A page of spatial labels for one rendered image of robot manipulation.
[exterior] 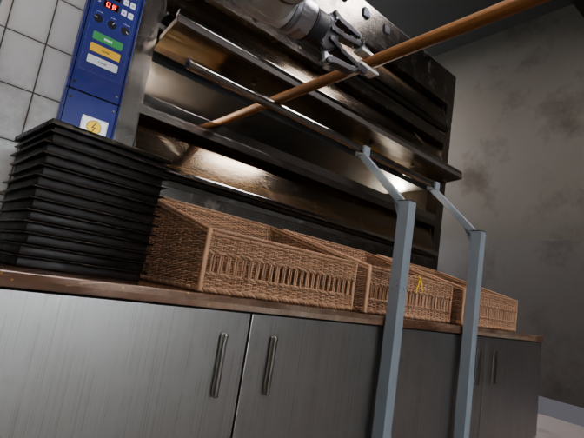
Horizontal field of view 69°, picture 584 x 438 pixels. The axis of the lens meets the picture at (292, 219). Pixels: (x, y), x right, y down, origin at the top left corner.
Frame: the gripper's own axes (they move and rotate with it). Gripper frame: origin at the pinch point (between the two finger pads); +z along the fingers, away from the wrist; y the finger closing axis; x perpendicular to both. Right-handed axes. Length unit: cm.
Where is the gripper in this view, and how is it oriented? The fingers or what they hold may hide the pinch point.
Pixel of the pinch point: (366, 63)
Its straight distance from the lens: 114.9
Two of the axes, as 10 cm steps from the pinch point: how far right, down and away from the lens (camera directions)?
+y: -1.5, 9.7, -1.6
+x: 6.4, -0.3, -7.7
